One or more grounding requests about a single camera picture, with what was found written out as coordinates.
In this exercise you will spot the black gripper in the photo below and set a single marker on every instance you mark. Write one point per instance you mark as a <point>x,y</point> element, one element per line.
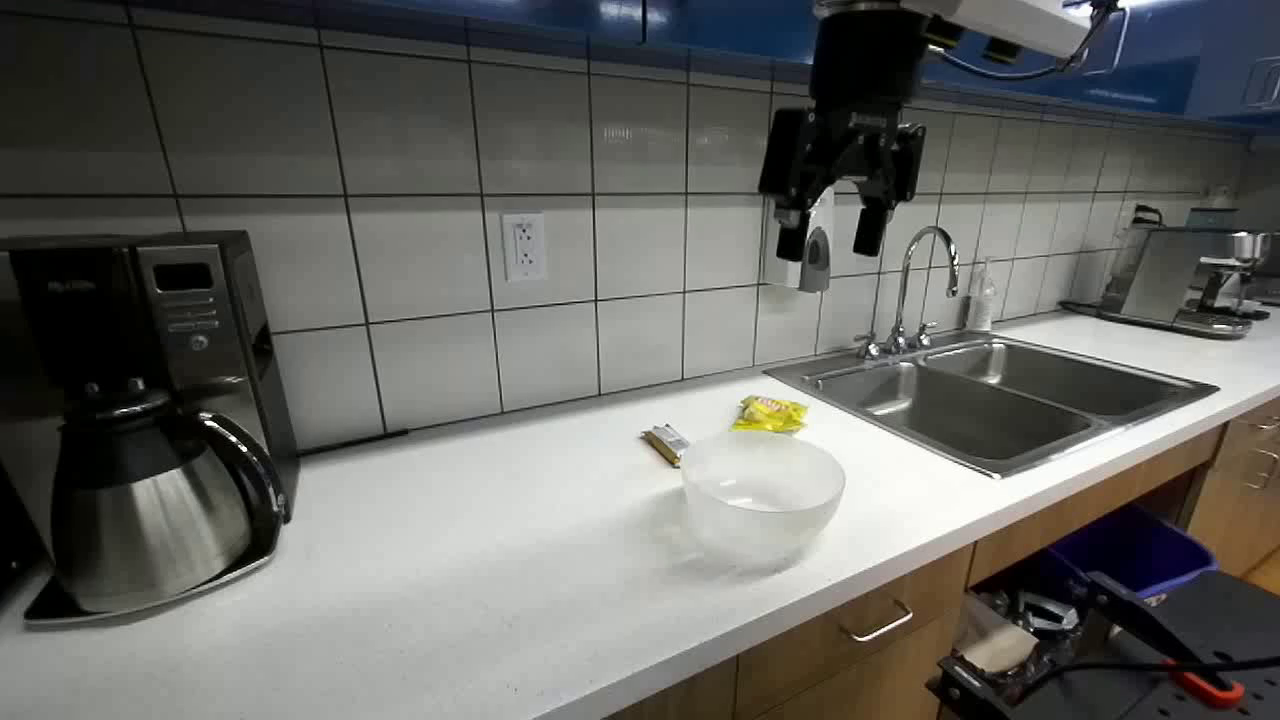
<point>860,76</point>

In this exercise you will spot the black steel coffee maker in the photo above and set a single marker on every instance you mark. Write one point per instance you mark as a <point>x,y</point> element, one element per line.
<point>140,389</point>

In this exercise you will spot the yellow potato chips bag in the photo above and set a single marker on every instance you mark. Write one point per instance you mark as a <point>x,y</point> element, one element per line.
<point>765,413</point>

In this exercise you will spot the steel coffee carafe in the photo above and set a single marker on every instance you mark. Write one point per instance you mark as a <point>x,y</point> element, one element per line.
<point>153,503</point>

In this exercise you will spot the silver espresso machine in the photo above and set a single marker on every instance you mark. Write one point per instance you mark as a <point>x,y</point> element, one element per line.
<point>1182,278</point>

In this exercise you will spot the chrome kitchen faucet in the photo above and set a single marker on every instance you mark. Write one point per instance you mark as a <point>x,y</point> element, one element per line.
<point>903,320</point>

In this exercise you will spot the white wall power outlet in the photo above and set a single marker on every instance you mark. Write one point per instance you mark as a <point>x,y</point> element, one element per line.
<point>527,252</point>

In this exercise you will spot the black equipment cart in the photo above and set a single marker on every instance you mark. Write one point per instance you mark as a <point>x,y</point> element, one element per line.
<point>1113,673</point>

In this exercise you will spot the silver drawer handle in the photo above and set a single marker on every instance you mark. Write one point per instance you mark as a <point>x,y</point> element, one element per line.
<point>903,617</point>

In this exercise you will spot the soap dispenser bottle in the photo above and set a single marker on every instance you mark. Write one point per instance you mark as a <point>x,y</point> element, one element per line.
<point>980,305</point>

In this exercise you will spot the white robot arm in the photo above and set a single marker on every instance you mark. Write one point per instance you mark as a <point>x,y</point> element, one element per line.
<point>1025,27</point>

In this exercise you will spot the stainless steel double sink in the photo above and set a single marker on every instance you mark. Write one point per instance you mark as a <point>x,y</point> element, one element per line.
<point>998,404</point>

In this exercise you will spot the blue plastic bin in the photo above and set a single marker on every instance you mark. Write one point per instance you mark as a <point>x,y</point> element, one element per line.
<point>1138,549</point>

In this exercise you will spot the clear plastic bowl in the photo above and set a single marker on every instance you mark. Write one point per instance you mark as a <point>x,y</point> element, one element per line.
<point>758,497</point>

